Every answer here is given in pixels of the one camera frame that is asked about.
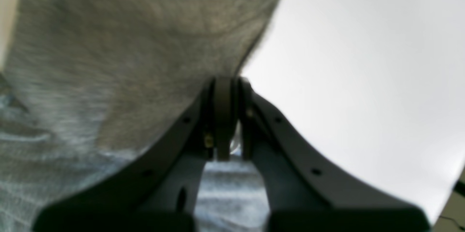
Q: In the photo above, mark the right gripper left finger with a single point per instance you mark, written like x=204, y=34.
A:
x=158, y=191

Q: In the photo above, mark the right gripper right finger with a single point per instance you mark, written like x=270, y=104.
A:
x=306, y=191

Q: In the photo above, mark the grey T-shirt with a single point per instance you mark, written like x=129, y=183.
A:
x=87, y=83

